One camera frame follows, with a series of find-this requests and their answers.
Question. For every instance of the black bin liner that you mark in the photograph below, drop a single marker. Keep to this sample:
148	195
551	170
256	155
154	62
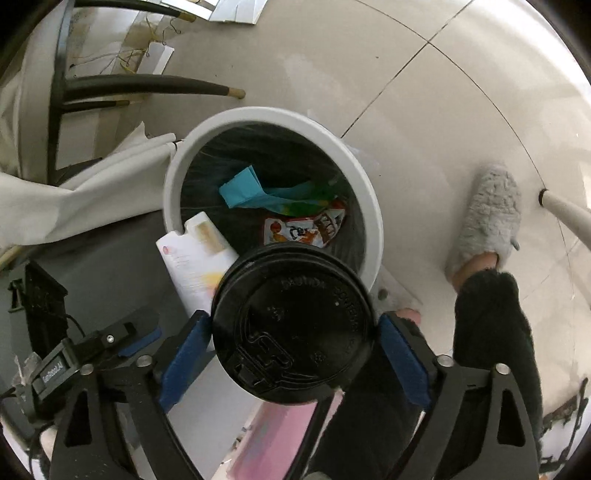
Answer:
277	152

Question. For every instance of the white paper sheets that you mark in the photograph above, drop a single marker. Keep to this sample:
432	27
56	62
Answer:
233	10

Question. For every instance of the white paper tag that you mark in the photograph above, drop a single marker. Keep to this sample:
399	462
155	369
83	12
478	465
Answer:
159	57

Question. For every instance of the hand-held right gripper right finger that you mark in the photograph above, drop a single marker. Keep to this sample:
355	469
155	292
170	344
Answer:
406	369

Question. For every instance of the colourful snack wrapper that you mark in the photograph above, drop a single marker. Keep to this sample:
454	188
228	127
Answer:
300	228

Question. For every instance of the white table leg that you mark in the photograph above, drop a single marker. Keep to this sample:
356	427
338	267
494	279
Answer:
565	207

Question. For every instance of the white round trash bin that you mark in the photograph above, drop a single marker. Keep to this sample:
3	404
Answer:
364	203

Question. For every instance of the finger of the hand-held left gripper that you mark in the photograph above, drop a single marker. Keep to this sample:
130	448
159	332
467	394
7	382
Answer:
117	339

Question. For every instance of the teal paper scrap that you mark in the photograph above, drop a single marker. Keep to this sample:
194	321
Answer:
242	189

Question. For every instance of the patterned cloth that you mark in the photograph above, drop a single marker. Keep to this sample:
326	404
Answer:
561	417

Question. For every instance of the person's leg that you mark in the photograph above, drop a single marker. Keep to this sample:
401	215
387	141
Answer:
494	337
369	429

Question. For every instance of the person's left leg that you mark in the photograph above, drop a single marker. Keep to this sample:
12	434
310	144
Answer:
369	429

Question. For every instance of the grey fluffy slipper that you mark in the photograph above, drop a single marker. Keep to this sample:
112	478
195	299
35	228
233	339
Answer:
491	217

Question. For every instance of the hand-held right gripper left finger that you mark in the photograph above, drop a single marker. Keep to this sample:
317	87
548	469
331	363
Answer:
182	369

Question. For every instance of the white drink carton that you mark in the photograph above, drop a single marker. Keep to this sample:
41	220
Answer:
194	263

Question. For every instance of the black device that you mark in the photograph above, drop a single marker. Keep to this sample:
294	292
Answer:
41	309

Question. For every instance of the person's right leg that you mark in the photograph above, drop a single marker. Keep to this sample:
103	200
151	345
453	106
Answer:
494	337

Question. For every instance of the pink mat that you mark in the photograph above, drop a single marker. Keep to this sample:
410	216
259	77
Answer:
277	438

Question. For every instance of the black plastic cup lid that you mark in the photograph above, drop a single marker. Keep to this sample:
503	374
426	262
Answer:
295	327

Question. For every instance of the black chair legs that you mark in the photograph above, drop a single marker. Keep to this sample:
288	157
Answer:
138	85

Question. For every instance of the white cloth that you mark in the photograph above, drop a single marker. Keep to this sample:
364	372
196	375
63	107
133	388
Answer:
69	203

